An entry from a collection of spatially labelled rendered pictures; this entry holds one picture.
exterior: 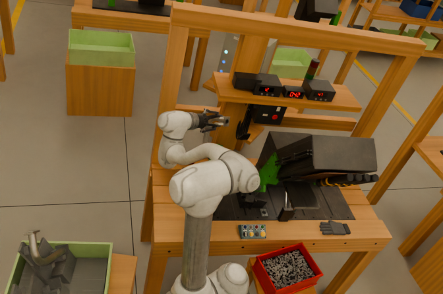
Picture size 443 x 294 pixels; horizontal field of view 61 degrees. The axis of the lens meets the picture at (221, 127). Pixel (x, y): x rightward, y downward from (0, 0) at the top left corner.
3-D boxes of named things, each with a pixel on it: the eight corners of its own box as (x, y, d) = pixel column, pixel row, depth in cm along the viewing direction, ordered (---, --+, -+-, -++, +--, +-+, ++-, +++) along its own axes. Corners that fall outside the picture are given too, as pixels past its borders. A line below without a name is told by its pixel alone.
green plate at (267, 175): (272, 192, 225) (291, 169, 214) (260, 189, 222) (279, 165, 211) (267, 178, 234) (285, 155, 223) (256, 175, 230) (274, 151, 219)
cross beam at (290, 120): (351, 132, 270) (356, 122, 265) (171, 119, 236) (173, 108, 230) (349, 127, 274) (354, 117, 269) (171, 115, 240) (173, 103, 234)
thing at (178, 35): (350, 171, 285) (418, 58, 226) (151, 163, 245) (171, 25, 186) (345, 162, 291) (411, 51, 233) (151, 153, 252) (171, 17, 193)
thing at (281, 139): (302, 188, 255) (321, 152, 234) (260, 188, 247) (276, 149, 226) (294, 169, 269) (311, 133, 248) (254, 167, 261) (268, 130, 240)
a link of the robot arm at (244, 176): (240, 144, 146) (210, 151, 139) (269, 165, 132) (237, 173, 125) (238, 174, 151) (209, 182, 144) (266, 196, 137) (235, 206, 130)
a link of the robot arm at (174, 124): (181, 107, 189) (175, 132, 193) (156, 107, 178) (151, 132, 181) (195, 115, 182) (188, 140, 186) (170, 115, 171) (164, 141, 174)
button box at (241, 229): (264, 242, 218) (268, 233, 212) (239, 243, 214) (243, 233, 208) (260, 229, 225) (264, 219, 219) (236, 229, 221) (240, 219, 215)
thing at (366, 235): (382, 251, 247) (393, 237, 238) (151, 258, 207) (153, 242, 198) (372, 233, 258) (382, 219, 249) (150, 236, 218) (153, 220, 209)
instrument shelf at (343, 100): (359, 113, 230) (362, 107, 228) (218, 101, 206) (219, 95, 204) (343, 89, 249) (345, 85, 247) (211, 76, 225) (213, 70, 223)
